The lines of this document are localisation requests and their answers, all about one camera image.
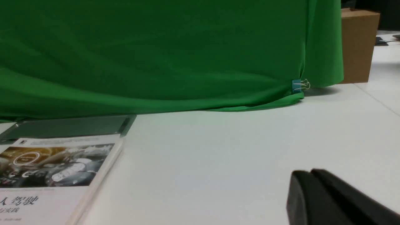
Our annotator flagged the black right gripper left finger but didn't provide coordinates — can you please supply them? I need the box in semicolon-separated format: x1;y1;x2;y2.
286;170;347;225

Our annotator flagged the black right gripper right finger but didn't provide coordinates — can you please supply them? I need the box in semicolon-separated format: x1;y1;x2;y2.
311;168;400;225

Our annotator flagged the blue binder clip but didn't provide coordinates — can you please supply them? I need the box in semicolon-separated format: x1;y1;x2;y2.
291;79;311;94

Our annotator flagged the brown cardboard box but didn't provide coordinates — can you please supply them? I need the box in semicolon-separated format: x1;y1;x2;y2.
341;8;380;84

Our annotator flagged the white self-driving textbook top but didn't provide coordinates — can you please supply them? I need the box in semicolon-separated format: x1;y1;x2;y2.
0;134;125;225

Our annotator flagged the green backdrop cloth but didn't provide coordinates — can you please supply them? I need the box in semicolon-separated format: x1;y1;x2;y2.
0;0;344;122

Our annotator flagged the metal desk cable hatch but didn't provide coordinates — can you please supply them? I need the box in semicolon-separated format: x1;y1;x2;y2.
0;114;136;145

